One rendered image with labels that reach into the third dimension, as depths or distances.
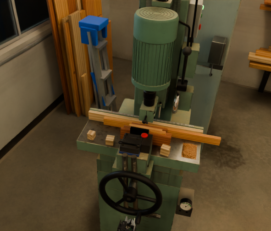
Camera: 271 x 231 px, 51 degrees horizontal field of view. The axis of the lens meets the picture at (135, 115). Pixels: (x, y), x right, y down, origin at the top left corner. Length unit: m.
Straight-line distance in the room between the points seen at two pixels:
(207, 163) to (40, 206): 1.44
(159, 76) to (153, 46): 0.14
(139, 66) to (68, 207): 1.40
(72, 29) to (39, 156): 1.15
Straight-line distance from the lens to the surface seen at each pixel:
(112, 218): 1.85
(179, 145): 1.43
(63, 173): 2.51
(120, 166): 1.32
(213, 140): 1.46
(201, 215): 2.31
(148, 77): 1.21
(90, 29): 2.06
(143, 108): 1.35
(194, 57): 1.42
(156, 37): 1.12
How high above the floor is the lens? 1.86
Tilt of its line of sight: 38 degrees down
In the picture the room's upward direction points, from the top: 3 degrees clockwise
